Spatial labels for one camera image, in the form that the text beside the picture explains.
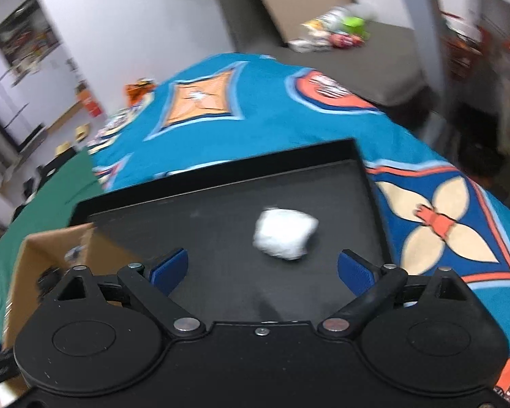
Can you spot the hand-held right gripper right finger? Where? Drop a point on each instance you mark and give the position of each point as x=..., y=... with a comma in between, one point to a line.
x=357, y=274

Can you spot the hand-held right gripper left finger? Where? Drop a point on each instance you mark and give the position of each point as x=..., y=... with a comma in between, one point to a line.
x=170, y=270

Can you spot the white tissue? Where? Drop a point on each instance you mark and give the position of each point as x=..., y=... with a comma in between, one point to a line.
x=285, y=233

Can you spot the black tray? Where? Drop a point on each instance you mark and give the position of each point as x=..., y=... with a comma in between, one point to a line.
x=221, y=204

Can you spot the brown cardboard box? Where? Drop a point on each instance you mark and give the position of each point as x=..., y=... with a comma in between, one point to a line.
x=25, y=255

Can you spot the green cloth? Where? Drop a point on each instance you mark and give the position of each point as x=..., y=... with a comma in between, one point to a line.
x=34, y=204

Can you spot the beige slipper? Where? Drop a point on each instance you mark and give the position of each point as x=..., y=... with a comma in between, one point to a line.
x=64, y=149
x=82, y=132

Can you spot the orange bag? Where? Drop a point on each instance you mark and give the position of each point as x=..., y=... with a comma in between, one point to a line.
x=139, y=91

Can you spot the orange box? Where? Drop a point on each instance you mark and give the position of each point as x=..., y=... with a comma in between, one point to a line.
x=90, y=103

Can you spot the blue printed blanket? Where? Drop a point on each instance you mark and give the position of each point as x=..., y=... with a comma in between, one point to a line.
x=272, y=106

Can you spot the grey table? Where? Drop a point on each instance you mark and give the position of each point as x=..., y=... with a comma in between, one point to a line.
x=386, y=63

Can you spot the small red doll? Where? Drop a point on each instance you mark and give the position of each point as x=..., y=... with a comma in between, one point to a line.
x=345, y=41

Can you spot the green cup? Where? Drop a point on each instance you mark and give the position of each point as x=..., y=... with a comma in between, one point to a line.
x=355, y=24

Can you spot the brown board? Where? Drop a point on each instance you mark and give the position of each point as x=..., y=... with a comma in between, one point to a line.
x=301, y=0

